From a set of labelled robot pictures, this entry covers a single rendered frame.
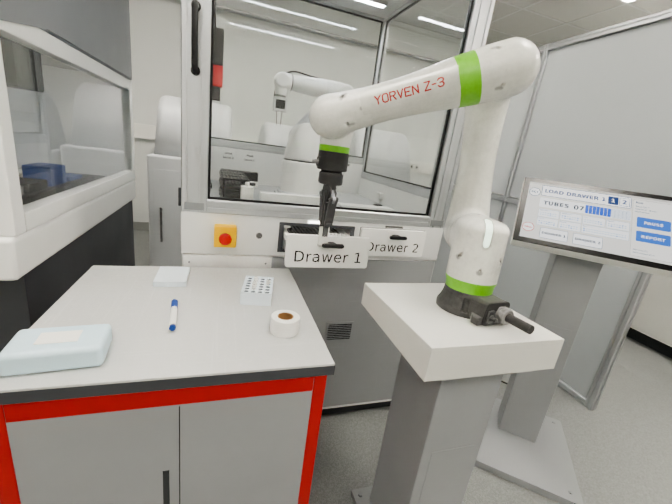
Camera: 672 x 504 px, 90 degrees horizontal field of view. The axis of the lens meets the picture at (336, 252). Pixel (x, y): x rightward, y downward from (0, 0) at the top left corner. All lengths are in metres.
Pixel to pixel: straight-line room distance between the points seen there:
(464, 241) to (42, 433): 0.94
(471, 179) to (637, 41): 1.67
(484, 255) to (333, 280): 0.66
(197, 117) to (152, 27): 3.40
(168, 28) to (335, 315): 3.75
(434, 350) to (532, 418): 1.22
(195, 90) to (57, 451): 0.94
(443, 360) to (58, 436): 0.74
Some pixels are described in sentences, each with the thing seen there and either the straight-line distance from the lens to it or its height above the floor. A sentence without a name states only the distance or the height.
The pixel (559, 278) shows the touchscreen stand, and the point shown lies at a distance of 1.65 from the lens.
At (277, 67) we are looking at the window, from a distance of 1.23.
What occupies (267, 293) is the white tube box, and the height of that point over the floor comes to 0.79.
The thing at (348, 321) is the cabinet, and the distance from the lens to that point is 1.46.
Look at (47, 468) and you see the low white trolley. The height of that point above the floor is 0.57.
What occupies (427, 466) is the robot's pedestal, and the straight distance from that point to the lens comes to 1.14.
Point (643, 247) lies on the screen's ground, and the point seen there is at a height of 1.02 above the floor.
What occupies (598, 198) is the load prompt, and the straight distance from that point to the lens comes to 1.66.
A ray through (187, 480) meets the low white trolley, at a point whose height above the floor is 0.48.
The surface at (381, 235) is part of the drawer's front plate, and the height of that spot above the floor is 0.90.
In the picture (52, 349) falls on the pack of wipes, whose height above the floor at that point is 0.80.
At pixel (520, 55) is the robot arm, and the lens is 0.91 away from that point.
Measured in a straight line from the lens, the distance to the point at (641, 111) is 2.43.
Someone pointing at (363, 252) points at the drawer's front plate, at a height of 0.88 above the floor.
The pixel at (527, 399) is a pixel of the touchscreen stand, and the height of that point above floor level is 0.24.
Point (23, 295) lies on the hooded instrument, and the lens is 1.21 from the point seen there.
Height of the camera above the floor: 1.20
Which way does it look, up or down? 17 degrees down
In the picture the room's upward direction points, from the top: 8 degrees clockwise
